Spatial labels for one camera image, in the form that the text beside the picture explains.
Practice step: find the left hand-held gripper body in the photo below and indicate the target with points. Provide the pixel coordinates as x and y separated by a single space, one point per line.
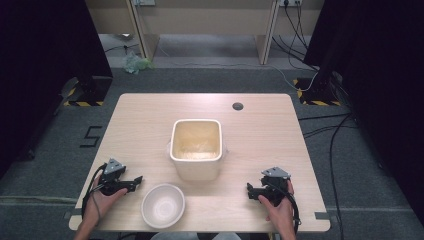
112 173

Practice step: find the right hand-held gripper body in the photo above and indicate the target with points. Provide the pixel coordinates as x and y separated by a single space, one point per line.
275 181

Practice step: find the person's right hand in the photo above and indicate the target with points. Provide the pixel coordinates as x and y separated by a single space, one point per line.
281 213

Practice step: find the person's left hand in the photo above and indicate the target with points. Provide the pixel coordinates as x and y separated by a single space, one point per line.
100 205

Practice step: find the white round bowl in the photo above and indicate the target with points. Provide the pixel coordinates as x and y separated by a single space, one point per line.
163 206

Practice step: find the grey tape strip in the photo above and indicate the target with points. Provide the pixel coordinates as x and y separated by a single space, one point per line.
322 215
71 214

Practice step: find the person's grey trousers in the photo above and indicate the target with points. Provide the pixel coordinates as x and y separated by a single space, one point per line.
173 236

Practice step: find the cream square plastic bin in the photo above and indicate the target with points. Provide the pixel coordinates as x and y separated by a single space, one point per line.
196 146

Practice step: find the hazard-striped stand base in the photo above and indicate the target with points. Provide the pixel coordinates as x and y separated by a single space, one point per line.
90 95
316 96

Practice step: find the green plastic bag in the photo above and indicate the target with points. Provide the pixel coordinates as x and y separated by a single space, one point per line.
135 64

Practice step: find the black curtain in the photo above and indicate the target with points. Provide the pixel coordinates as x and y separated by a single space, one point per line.
40 66
380 83

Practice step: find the light wooden partition desk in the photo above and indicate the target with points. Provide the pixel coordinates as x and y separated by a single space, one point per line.
206 20

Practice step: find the wall power socket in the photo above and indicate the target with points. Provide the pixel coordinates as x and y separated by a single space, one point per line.
290 2

